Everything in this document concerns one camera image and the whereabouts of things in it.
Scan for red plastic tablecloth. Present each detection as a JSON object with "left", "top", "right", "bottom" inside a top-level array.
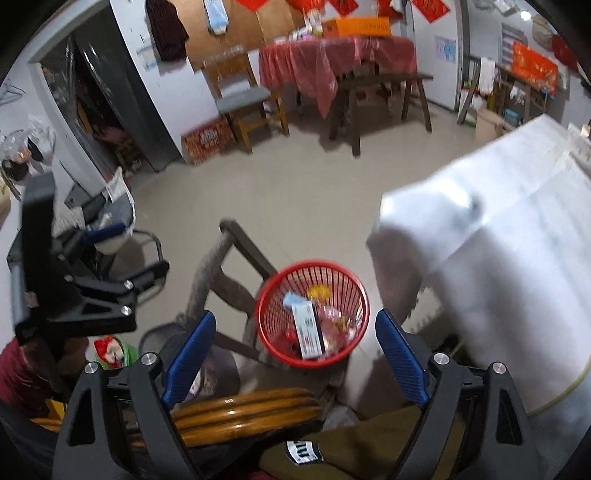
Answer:
[{"left": 259, "top": 36, "right": 419, "bottom": 118}]

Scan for red printed carton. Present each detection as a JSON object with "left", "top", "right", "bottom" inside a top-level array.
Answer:
[{"left": 181, "top": 116, "right": 236, "bottom": 165}]

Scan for weathered wooden stool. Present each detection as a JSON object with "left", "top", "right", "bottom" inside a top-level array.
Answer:
[{"left": 178, "top": 218, "right": 352, "bottom": 384}]

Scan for white towel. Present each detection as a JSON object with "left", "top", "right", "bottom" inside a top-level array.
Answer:
[{"left": 477, "top": 56, "right": 496, "bottom": 93}]

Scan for person's left forearm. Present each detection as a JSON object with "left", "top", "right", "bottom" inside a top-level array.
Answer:
[{"left": 0, "top": 339, "right": 51, "bottom": 416}]

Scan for dark knitted garment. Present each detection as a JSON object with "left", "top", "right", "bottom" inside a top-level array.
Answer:
[{"left": 145, "top": 0, "right": 190, "bottom": 62}]

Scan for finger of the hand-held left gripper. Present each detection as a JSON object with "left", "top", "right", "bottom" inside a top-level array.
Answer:
[
  {"left": 69, "top": 261, "right": 170, "bottom": 305},
  {"left": 58, "top": 224, "right": 127, "bottom": 259}
]

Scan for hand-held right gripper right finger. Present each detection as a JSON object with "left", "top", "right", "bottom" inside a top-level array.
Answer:
[{"left": 375, "top": 308, "right": 543, "bottom": 480}]

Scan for red green cloth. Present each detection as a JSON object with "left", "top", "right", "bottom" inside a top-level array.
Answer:
[{"left": 92, "top": 336, "right": 139, "bottom": 370}]

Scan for face mask pack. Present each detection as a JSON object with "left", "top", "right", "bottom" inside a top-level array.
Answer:
[{"left": 203, "top": 0, "right": 229, "bottom": 35}]

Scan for clear plastic wrapper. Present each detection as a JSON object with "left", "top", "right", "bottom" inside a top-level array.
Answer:
[{"left": 318, "top": 302, "right": 361, "bottom": 352}]

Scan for red tote bag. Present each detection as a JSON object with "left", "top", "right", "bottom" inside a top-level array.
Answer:
[{"left": 551, "top": 34, "right": 578, "bottom": 70}]

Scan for person's leg olive trousers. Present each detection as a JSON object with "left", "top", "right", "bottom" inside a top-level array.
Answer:
[{"left": 259, "top": 406, "right": 462, "bottom": 480}]

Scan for marble print tablecloth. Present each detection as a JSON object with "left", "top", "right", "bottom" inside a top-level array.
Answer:
[{"left": 366, "top": 114, "right": 591, "bottom": 462}]

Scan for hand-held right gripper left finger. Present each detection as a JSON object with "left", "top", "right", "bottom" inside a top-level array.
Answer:
[{"left": 52, "top": 310, "right": 217, "bottom": 480}]

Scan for red plastic wastebasket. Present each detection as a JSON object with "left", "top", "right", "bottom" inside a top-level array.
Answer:
[{"left": 255, "top": 261, "right": 371, "bottom": 368}]

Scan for orange carton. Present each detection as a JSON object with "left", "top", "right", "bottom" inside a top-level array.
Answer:
[{"left": 322, "top": 17, "right": 393, "bottom": 38}]

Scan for clear plastic bag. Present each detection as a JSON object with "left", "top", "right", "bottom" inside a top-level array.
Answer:
[{"left": 0, "top": 115, "right": 58, "bottom": 178}]

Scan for glossy round wooden chair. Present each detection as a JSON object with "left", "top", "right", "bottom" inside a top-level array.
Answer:
[{"left": 30, "top": 387, "right": 324, "bottom": 448}]

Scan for grey white garment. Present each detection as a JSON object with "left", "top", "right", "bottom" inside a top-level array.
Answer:
[{"left": 51, "top": 166, "right": 137, "bottom": 254}]

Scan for orange cardboard box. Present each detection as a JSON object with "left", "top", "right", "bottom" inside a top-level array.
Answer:
[{"left": 291, "top": 300, "right": 324, "bottom": 361}]

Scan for dark wooden bench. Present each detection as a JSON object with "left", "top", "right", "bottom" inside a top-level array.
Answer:
[{"left": 328, "top": 71, "right": 435, "bottom": 158}]

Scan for wooden chair grey cushion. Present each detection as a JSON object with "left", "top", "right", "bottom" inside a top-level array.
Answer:
[{"left": 203, "top": 46, "right": 291, "bottom": 154}]

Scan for white refrigerator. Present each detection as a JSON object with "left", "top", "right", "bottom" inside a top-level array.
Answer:
[{"left": 409, "top": 0, "right": 465, "bottom": 112}]

